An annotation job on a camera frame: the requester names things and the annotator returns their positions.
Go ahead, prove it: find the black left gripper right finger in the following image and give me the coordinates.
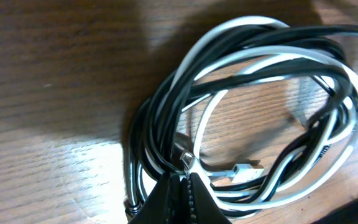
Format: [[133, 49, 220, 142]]
[[180, 174, 231, 224]]

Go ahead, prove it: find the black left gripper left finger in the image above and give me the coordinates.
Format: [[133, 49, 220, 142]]
[[129, 173, 182, 224]]

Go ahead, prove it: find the white USB cable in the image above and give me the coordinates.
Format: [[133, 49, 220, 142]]
[[129, 15, 358, 215]]

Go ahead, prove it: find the black USB cable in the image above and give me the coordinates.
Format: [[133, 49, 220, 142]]
[[121, 24, 358, 218]]

